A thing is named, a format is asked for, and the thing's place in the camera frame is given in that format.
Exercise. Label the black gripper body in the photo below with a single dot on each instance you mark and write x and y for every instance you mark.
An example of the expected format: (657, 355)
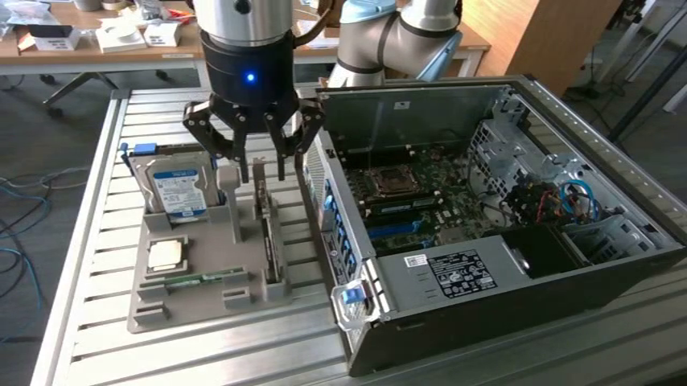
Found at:
(250, 72)

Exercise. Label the green graphics card black cooler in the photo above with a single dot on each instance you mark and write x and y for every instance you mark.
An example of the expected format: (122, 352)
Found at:
(267, 241)

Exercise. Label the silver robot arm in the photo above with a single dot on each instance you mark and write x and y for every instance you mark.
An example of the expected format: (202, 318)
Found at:
(247, 20)

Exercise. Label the hard disk in blue carrier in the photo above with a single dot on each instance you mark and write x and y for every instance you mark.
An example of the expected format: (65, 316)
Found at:
(178, 189)

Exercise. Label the white paper stack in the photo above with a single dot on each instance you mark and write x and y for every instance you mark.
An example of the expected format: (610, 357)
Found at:
(325, 42)

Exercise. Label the small white box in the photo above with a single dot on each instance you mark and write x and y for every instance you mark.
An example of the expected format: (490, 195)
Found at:
(163, 35)

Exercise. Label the metal CPU socket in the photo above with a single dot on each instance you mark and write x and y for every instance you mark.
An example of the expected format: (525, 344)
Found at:
(390, 181)

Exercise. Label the grey parts rack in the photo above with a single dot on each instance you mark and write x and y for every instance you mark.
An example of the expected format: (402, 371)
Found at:
(215, 249)

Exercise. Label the white box with tape roll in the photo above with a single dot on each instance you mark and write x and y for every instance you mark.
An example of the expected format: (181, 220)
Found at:
(121, 38)

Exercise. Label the green RAM stick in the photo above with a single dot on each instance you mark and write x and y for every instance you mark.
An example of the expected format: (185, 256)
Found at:
(194, 278)
(399, 206)

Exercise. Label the blue expansion slot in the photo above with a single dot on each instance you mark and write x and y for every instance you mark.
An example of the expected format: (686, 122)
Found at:
(394, 230)

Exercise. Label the silver CPU chip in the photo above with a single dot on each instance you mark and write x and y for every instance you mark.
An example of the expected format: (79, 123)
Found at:
(166, 255)

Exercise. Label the beige tape roll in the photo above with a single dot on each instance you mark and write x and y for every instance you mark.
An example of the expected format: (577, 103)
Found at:
(114, 4)

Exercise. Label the grey cup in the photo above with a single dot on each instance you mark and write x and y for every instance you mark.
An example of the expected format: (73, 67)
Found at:
(87, 5)

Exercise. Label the green motherboard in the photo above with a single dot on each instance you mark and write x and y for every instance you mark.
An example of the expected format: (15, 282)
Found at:
(457, 201)

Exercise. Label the black and white box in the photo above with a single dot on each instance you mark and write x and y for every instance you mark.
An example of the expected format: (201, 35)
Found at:
(54, 38)

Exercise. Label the blue case latch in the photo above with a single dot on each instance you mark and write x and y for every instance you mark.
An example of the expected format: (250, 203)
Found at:
(353, 296)

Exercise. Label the silver power supply unit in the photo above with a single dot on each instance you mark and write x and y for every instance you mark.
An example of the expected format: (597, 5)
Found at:
(430, 281)

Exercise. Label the black open PC case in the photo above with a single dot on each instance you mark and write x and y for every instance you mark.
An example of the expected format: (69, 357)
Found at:
(483, 342)

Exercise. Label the metal disk bay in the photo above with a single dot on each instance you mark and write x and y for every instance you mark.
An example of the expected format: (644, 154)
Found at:
(612, 241)

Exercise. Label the wooden desk white frame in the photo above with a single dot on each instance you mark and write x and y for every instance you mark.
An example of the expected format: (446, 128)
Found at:
(81, 56)
(473, 42)

